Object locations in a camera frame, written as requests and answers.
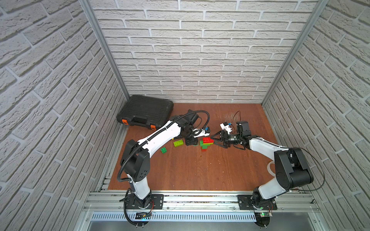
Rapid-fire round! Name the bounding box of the lime green long lego brick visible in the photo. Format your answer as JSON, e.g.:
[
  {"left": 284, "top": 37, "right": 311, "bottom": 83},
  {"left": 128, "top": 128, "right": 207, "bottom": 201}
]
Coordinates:
[{"left": 173, "top": 140, "right": 184, "bottom": 147}]

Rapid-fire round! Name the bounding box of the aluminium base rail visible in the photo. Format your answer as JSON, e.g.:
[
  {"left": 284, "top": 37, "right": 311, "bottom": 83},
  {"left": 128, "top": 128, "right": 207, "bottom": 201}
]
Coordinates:
[{"left": 82, "top": 190, "right": 320, "bottom": 223}]

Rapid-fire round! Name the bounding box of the black plastic tool case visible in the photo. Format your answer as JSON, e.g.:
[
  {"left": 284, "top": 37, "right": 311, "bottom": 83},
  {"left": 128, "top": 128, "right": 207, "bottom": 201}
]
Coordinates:
[{"left": 116, "top": 94, "right": 174, "bottom": 131}]

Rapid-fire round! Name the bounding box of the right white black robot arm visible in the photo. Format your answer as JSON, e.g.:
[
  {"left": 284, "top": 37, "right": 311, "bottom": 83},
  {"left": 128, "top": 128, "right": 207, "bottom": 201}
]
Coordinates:
[{"left": 211, "top": 121, "right": 314, "bottom": 209}]

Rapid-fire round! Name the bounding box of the red long lego brick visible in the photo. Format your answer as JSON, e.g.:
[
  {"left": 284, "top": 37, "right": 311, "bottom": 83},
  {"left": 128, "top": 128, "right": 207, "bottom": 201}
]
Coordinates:
[{"left": 202, "top": 137, "right": 214, "bottom": 143}]

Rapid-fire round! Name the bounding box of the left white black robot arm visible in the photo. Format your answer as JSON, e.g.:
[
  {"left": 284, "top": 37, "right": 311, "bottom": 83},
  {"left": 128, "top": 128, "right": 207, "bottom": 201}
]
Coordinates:
[{"left": 117, "top": 110, "right": 211, "bottom": 208}]

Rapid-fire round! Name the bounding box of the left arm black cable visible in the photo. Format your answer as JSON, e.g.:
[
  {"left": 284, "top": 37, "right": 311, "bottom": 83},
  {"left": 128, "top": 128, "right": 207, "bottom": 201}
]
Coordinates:
[{"left": 117, "top": 110, "right": 211, "bottom": 182}]

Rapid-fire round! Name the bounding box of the clear tape roll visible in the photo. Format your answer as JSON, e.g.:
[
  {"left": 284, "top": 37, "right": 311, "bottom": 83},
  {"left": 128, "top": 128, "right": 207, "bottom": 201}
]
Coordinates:
[{"left": 267, "top": 161, "right": 276, "bottom": 177}]

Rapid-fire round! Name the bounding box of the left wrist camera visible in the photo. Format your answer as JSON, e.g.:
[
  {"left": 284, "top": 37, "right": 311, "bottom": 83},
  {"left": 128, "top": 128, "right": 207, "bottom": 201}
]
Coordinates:
[{"left": 192, "top": 127, "right": 211, "bottom": 138}]

